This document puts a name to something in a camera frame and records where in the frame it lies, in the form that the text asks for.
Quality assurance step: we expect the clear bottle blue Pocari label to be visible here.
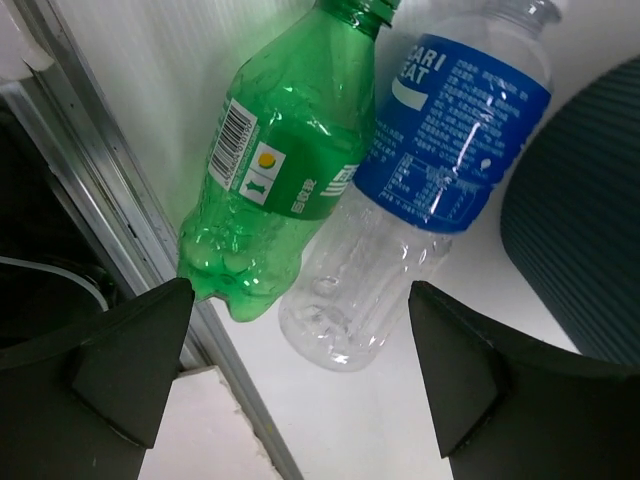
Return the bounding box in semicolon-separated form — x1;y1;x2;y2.
278;1;568;372

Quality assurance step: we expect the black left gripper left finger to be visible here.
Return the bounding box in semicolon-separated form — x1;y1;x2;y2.
1;278;194;479

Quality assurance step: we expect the dark teal plastic bin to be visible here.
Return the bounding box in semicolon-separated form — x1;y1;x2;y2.
500;57;639;366

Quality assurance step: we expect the green plastic soda bottle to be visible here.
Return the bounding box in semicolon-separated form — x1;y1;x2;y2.
177;1;398;322

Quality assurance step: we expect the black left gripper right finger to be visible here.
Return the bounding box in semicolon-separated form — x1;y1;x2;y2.
408;281;639;479

